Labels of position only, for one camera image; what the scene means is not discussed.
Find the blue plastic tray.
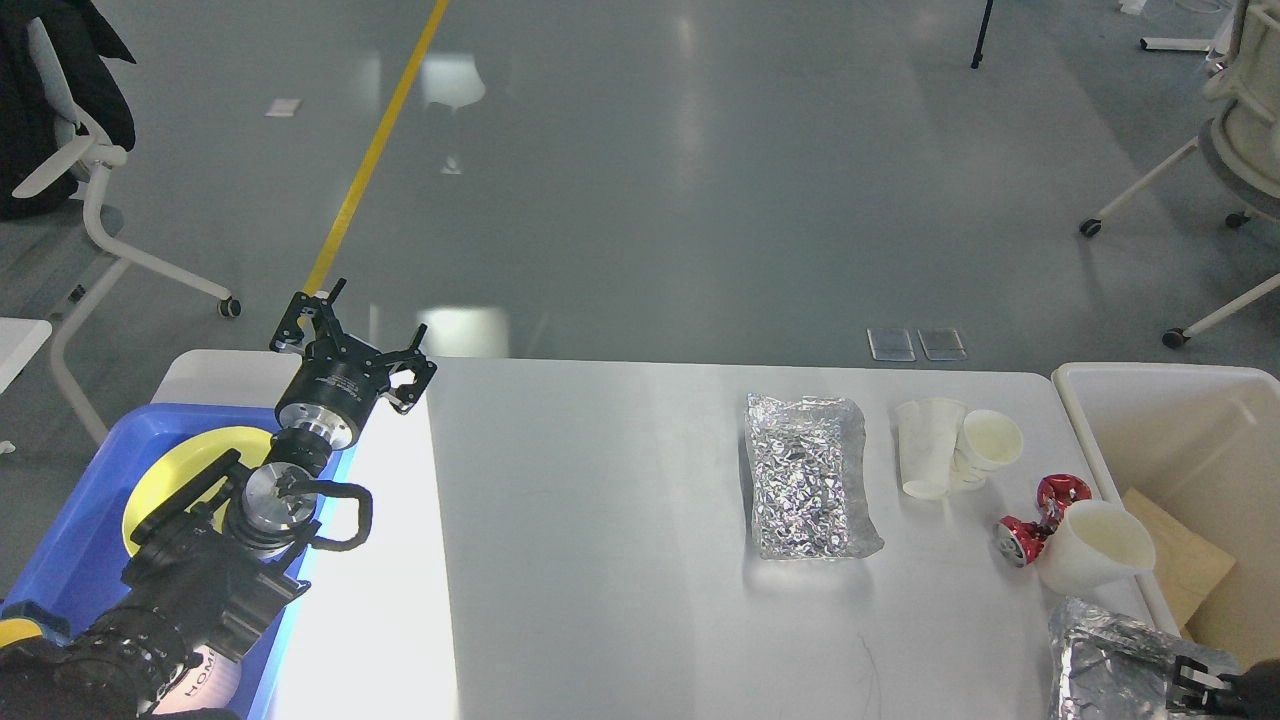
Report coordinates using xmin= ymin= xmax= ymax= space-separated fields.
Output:
xmin=15 ymin=404 xmax=355 ymax=719

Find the white side table corner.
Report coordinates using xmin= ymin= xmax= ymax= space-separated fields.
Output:
xmin=1 ymin=316 xmax=52 ymax=393

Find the black jacket on chair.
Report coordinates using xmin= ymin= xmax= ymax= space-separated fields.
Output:
xmin=0 ymin=0 xmax=136 ymax=223

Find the white office chair left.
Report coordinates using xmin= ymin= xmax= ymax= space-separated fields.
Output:
xmin=12 ymin=19 xmax=242 ymax=446

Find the floor socket plate left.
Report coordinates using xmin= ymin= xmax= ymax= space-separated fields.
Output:
xmin=867 ymin=328 xmax=916 ymax=363

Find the white office chair right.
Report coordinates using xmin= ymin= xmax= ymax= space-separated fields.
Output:
xmin=1079 ymin=0 xmax=1280 ymax=238

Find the blue mug yellow inside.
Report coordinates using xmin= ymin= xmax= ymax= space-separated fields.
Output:
xmin=1 ymin=601 xmax=70 ymax=646

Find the silver foil bag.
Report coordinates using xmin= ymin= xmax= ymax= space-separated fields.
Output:
xmin=745 ymin=393 xmax=884 ymax=561

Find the white chair leg with caster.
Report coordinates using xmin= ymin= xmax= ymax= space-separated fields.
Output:
xmin=1161 ymin=273 xmax=1279 ymax=348

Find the floor socket plate right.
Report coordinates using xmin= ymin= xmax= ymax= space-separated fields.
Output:
xmin=916 ymin=328 xmax=969 ymax=363

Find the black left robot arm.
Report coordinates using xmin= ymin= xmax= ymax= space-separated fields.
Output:
xmin=1 ymin=281 xmax=436 ymax=719

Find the crushed red can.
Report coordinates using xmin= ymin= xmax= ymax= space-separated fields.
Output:
xmin=992 ymin=473 xmax=1093 ymax=568

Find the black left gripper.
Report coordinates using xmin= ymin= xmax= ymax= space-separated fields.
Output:
xmin=270 ymin=278 xmax=438 ymax=448

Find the brown paper bag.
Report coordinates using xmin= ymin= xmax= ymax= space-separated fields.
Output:
xmin=1123 ymin=488 xmax=1236 ymax=629

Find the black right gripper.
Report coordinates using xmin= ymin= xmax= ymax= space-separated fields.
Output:
xmin=1166 ymin=656 xmax=1279 ymax=719

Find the white office chair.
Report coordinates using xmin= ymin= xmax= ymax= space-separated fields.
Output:
xmin=12 ymin=19 xmax=242 ymax=446
xmin=1079 ymin=0 xmax=1280 ymax=238

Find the floor socket plate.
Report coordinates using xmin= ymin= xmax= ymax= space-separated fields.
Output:
xmin=867 ymin=328 xmax=916 ymax=363
xmin=916 ymin=328 xmax=969 ymax=363

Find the beige plastic bin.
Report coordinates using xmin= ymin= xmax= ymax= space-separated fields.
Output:
xmin=1052 ymin=363 xmax=1279 ymax=667

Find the yellow plate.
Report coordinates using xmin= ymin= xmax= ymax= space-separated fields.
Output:
xmin=122 ymin=427 xmax=271 ymax=557

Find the black tripod leg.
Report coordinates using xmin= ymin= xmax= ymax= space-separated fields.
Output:
xmin=969 ymin=0 xmax=996 ymax=70

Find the clear plastic bag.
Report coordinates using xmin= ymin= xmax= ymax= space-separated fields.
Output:
xmin=1046 ymin=597 xmax=1242 ymax=719

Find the pink mug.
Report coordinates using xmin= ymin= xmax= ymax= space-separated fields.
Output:
xmin=152 ymin=644 xmax=242 ymax=716

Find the white paper cup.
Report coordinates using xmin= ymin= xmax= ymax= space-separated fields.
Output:
xmin=893 ymin=397 xmax=970 ymax=500
xmin=1034 ymin=498 xmax=1156 ymax=594
xmin=950 ymin=409 xmax=1024 ymax=491

